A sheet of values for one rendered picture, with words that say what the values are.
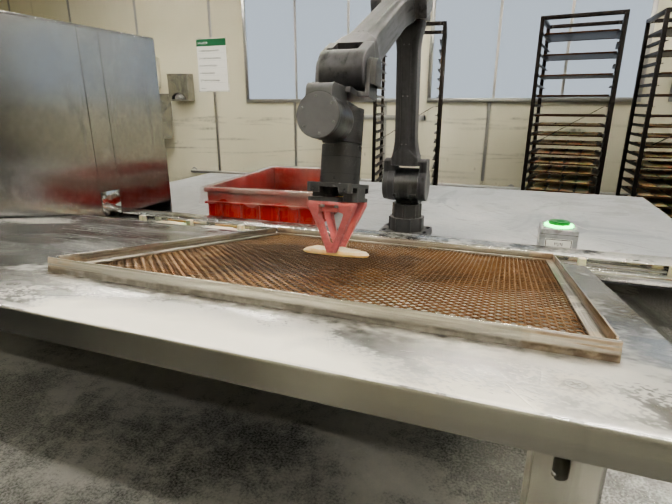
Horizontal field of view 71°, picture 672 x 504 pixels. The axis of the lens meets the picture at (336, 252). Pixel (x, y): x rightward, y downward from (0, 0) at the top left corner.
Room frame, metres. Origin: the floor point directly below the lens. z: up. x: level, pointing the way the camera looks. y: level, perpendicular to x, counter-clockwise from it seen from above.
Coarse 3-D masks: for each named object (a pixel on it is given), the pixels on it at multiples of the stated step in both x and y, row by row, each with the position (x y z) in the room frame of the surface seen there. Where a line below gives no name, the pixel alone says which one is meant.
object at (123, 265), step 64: (64, 256) 0.46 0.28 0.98; (128, 256) 0.53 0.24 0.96; (192, 256) 0.57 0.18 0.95; (256, 256) 0.60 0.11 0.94; (320, 256) 0.63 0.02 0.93; (384, 256) 0.68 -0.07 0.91; (448, 256) 0.71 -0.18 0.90; (512, 256) 0.74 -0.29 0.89; (384, 320) 0.32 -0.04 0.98; (448, 320) 0.31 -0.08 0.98; (512, 320) 0.35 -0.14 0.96; (576, 320) 0.36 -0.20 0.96
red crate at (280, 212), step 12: (216, 204) 1.25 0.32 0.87; (228, 204) 1.24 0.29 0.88; (240, 204) 1.22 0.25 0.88; (264, 204) 1.21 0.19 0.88; (276, 204) 1.20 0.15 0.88; (228, 216) 1.24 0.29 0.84; (240, 216) 1.23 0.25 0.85; (252, 216) 1.22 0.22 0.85; (264, 216) 1.21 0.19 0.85; (276, 216) 1.20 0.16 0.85; (288, 216) 1.20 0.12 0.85; (300, 216) 1.19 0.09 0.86; (312, 216) 1.18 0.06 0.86; (324, 216) 1.25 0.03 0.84
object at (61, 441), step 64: (0, 384) 0.48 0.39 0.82; (64, 384) 0.48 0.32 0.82; (128, 384) 0.48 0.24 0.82; (192, 384) 0.48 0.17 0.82; (0, 448) 0.37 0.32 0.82; (64, 448) 0.37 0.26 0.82; (128, 448) 0.37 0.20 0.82; (192, 448) 0.37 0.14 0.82; (256, 448) 0.37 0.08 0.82; (320, 448) 0.37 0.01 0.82; (384, 448) 0.37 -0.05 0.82; (448, 448) 0.37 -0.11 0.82; (512, 448) 0.37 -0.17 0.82
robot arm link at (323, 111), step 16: (368, 64) 0.67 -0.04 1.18; (368, 80) 0.67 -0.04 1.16; (320, 96) 0.60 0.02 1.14; (336, 96) 0.61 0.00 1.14; (352, 96) 0.67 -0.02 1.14; (368, 96) 0.67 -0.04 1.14; (304, 112) 0.61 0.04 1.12; (320, 112) 0.60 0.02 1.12; (336, 112) 0.59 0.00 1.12; (304, 128) 0.60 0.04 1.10; (320, 128) 0.60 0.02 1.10; (336, 128) 0.59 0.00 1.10
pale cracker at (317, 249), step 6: (312, 246) 0.67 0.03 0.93; (318, 246) 0.66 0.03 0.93; (324, 246) 0.66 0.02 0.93; (312, 252) 0.65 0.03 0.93; (318, 252) 0.65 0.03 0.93; (324, 252) 0.65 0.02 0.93; (342, 252) 0.64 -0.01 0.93; (348, 252) 0.64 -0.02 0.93; (354, 252) 0.64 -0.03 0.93; (360, 252) 0.64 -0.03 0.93; (366, 252) 0.65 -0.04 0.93
